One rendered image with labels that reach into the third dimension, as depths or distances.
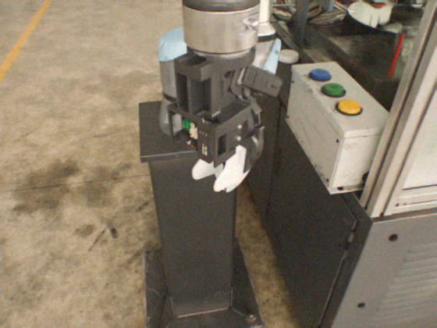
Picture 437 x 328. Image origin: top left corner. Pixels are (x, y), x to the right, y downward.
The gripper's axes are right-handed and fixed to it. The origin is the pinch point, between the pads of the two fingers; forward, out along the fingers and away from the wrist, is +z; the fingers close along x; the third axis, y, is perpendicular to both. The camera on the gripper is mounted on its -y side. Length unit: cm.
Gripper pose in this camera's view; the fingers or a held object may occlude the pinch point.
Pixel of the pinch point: (229, 180)
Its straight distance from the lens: 51.2
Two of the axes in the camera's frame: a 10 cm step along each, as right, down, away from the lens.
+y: -6.5, 4.8, -5.9
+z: 0.0, 7.8, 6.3
